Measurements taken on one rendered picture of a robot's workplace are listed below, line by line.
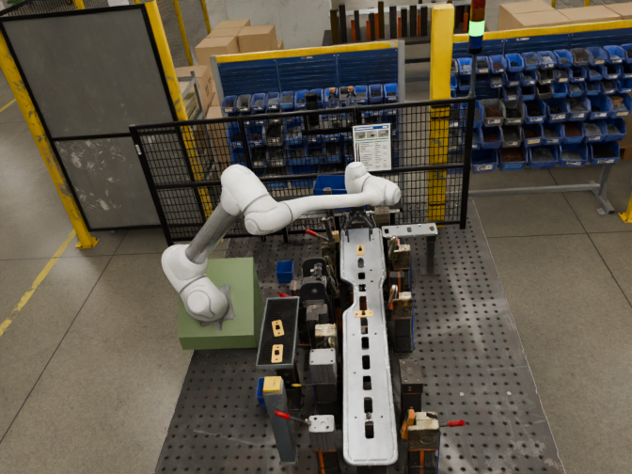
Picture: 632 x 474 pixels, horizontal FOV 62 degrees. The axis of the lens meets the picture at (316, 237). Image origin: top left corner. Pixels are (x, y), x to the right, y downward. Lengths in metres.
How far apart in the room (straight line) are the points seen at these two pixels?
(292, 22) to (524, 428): 7.41
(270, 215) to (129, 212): 2.93
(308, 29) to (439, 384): 7.08
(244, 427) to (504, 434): 1.08
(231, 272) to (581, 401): 2.11
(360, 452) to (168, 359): 2.13
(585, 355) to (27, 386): 3.62
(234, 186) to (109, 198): 2.84
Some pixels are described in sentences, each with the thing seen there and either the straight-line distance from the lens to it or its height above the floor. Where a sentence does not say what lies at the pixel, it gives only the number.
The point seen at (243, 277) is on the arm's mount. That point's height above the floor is 0.99.
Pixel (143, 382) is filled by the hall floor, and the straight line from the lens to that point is 3.75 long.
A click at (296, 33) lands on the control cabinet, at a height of 0.46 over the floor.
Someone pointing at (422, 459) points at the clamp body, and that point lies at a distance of 2.08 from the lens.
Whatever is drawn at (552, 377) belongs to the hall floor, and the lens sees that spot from 3.55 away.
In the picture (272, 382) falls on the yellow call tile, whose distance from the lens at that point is 1.96.
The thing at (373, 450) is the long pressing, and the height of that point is 1.00.
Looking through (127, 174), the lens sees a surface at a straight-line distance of 4.66.
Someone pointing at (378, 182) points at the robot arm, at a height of 1.46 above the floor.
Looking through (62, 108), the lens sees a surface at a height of 1.30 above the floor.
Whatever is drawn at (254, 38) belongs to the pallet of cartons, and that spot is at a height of 1.00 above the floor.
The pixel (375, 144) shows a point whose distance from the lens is 3.02.
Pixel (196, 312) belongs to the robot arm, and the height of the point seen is 1.06.
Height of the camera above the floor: 2.65
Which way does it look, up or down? 36 degrees down
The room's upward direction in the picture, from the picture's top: 7 degrees counter-clockwise
